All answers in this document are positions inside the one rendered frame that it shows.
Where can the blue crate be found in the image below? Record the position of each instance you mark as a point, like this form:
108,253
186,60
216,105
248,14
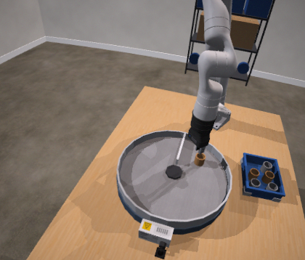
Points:
256,161

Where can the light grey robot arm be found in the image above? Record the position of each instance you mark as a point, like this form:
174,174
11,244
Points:
213,65

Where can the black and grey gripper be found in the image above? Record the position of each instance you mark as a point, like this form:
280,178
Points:
202,123

